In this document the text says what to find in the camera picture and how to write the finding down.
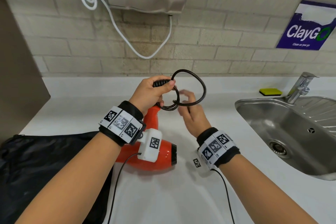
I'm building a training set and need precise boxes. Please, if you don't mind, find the person's left hand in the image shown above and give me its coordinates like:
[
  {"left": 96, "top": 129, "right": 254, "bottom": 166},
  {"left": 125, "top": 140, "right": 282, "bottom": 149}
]
[{"left": 128, "top": 75, "right": 176, "bottom": 116}]

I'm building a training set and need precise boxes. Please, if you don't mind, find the person's right hand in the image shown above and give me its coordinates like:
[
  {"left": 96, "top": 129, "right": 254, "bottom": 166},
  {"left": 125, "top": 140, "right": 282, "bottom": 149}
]
[{"left": 178, "top": 90, "right": 212, "bottom": 139}]

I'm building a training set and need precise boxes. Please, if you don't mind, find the black hair dryer cord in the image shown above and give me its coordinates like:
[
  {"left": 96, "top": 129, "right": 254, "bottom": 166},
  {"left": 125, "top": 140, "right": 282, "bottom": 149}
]
[{"left": 153, "top": 69, "right": 207, "bottom": 111}]

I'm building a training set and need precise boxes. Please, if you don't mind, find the orange hair dryer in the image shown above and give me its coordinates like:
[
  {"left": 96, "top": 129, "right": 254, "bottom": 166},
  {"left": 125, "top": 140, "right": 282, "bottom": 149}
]
[{"left": 115, "top": 105, "right": 178, "bottom": 171}]

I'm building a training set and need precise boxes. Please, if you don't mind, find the black drawstring bag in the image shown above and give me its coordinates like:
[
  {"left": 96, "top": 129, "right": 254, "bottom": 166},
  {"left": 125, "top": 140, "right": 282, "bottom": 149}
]
[{"left": 0, "top": 131, "right": 115, "bottom": 224}]

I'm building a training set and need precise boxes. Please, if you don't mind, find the person's right forearm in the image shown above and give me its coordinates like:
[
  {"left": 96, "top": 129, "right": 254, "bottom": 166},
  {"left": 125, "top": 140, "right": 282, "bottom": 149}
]
[{"left": 218, "top": 153, "right": 320, "bottom": 224}]

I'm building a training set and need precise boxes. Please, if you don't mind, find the person's left forearm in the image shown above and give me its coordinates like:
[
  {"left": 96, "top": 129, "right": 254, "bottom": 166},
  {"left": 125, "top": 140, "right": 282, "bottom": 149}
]
[{"left": 15, "top": 132, "right": 121, "bottom": 224}]

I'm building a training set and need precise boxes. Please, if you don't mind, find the right wristband with square markers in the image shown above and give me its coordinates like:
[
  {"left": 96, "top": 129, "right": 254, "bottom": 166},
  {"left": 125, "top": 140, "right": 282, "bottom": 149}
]
[{"left": 197, "top": 127, "right": 242, "bottom": 169}]

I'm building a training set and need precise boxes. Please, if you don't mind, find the wristband with square markers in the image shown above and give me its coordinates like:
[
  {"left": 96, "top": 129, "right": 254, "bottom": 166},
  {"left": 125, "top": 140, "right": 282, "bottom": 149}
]
[
  {"left": 197, "top": 127, "right": 242, "bottom": 169},
  {"left": 98, "top": 101, "right": 146, "bottom": 147}
]

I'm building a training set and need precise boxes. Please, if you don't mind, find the left wristband with square markers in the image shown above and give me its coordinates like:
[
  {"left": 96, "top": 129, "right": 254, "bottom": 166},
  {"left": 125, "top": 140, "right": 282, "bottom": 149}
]
[{"left": 98, "top": 101, "right": 146, "bottom": 147}]

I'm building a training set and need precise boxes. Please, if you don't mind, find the yellow sponge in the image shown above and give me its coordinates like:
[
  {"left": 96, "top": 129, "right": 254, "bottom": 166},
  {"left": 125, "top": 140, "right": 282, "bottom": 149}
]
[{"left": 259, "top": 88, "right": 283, "bottom": 97}]

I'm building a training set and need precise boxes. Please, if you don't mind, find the stainless steel sink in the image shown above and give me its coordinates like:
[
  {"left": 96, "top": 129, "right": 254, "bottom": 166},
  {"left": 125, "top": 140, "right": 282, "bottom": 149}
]
[{"left": 234, "top": 96, "right": 336, "bottom": 181}]

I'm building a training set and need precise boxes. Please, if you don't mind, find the chrome faucet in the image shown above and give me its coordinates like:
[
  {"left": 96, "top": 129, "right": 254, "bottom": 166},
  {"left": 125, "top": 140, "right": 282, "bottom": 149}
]
[{"left": 286, "top": 72, "right": 320, "bottom": 104}]

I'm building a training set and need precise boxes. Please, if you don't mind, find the brown side panel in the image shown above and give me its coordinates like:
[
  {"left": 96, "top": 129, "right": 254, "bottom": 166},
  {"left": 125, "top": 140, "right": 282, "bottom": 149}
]
[{"left": 0, "top": 0, "right": 51, "bottom": 143}]

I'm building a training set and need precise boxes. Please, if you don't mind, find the white wall cable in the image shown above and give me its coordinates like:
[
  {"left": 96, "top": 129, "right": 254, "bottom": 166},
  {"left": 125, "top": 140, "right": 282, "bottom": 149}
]
[{"left": 77, "top": 0, "right": 173, "bottom": 60}]

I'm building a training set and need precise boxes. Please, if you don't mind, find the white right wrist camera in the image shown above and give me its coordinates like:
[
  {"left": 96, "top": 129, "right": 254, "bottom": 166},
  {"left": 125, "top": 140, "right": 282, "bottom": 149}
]
[{"left": 192, "top": 157, "right": 215, "bottom": 177}]

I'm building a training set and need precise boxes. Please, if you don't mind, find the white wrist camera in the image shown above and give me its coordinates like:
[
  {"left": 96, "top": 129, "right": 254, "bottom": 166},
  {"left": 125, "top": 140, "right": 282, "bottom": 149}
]
[
  {"left": 192, "top": 157, "right": 215, "bottom": 177},
  {"left": 138, "top": 128, "right": 163, "bottom": 163}
]

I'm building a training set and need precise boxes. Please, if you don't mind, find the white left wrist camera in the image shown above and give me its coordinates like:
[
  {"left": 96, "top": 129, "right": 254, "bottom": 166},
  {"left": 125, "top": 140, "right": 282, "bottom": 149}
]
[{"left": 138, "top": 128, "right": 163, "bottom": 163}]

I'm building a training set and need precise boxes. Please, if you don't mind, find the black right camera cable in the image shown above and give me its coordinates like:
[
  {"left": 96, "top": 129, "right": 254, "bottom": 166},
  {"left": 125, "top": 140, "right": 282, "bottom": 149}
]
[{"left": 211, "top": 168, "right": 236, "bottom": 224}]

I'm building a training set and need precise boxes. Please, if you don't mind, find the black camera cable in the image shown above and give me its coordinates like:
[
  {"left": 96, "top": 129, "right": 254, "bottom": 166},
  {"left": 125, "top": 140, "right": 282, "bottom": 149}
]
[
  {"left": 211, "top": 168, "right": 236, "bottom": 224},
  {"left": 107, "top": 152, "right": 142, "bottom": 224}
]

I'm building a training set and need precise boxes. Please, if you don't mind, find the black left camera cable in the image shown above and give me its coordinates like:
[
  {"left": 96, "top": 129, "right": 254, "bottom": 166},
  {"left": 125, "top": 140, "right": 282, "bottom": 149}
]
[{"left": 107, "top": 152, "right": 142, "bottom": 224}]

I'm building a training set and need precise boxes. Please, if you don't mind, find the purple wall poster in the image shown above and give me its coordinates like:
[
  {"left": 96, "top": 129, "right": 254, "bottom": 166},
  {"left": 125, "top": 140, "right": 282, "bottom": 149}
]
[{"left": 276, "top": 0, "right": 336, "bottom": 50}]

